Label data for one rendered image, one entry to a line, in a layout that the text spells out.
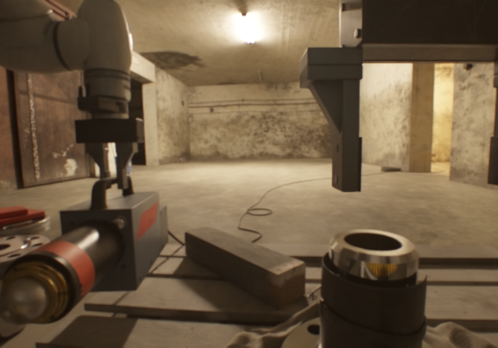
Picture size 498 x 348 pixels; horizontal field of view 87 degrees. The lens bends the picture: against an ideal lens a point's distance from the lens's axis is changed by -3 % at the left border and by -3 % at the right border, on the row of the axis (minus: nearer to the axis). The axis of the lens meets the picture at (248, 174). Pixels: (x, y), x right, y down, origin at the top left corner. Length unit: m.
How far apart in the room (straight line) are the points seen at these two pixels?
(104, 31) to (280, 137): 10.29
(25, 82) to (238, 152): 7.70
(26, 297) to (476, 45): 0.49
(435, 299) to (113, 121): 0.86
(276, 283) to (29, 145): 4.52
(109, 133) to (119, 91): 0.09
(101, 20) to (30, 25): 0.13
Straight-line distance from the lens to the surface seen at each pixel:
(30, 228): 1.28
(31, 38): 0.70
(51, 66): 0.71
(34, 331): 1.07
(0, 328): 1.06
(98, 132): 0.65
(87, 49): 0.65
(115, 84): 0.64
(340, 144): 0.21
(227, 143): 10.97
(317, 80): 0.21
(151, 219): 0.69
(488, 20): 0.26
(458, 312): 0.82
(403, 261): 0.38
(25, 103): 4.94
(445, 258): 1.07
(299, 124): 10.85
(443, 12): 0.24
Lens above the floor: 0.52
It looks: 6 degrees down
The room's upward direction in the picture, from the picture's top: 1 degrees counter-clockwise
